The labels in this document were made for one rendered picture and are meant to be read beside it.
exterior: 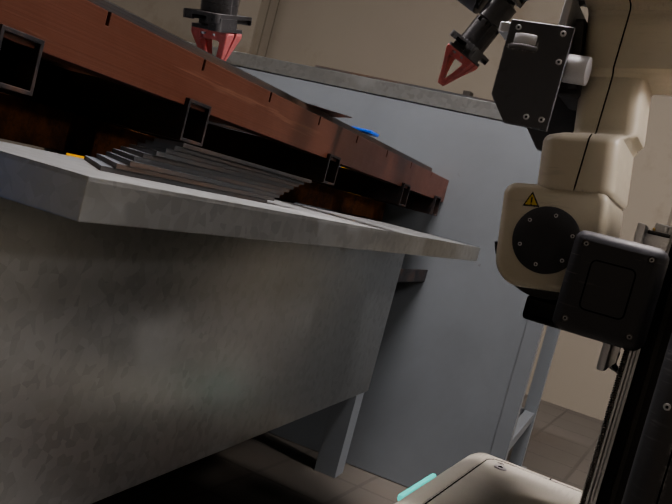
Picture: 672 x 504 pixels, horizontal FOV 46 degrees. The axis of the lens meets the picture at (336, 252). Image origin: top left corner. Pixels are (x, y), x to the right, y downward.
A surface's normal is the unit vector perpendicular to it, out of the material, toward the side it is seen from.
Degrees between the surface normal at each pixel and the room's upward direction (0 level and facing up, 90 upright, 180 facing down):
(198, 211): 90
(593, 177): 90
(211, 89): 90
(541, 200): 90
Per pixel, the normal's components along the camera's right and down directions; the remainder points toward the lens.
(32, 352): 0.90, 0.26
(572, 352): -0.43, -0.05
